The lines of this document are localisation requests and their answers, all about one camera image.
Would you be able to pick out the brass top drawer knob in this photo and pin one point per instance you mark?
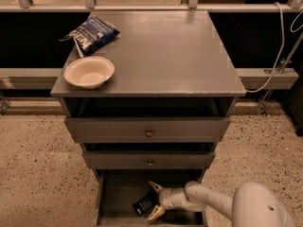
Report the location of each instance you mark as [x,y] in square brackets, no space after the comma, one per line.
[149,133]

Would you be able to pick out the blue chip bag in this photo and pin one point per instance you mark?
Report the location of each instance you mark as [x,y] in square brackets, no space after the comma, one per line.
[92,35]

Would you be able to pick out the grey wooden drawer cabinet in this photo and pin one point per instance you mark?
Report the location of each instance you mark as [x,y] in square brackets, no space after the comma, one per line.
[167,64]

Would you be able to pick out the grey open bottom drawer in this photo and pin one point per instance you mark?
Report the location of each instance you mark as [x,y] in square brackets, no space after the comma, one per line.
[120,190]

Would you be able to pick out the white paper bowl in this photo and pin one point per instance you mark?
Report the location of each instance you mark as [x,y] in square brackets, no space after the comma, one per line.
[89,72]

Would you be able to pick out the metal railing frame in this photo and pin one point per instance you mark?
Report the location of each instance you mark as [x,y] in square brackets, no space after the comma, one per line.
[151,3]

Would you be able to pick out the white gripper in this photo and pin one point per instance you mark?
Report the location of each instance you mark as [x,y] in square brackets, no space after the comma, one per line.
[168,198]

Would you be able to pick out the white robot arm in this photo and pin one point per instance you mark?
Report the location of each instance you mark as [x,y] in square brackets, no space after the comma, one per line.
[252,205]

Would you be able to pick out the grey middle drawer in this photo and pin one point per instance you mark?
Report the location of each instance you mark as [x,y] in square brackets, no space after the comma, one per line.
[138,159]

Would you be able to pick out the brass middle drawer knob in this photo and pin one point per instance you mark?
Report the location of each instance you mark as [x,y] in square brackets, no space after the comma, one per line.
[150,163]

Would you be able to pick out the dark blue rxbar wrapper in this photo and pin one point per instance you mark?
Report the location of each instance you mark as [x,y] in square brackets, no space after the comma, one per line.
[146,203]

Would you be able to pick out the grey top drawer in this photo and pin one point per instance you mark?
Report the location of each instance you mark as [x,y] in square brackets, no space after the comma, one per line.
[132,130]

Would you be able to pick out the brass drawer knob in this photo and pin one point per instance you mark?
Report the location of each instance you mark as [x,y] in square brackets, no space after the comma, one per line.
[149,133]
[150,163]

